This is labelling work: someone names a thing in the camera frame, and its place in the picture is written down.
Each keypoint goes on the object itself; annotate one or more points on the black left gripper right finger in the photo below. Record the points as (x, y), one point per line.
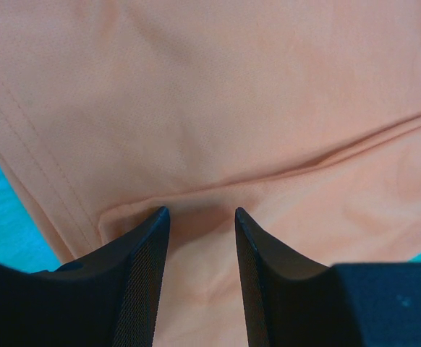
(291, 300)

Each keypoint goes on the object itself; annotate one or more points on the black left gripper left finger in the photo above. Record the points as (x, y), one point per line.
(109, 297)

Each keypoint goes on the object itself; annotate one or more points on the orange t shirt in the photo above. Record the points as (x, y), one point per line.
(305, 113)

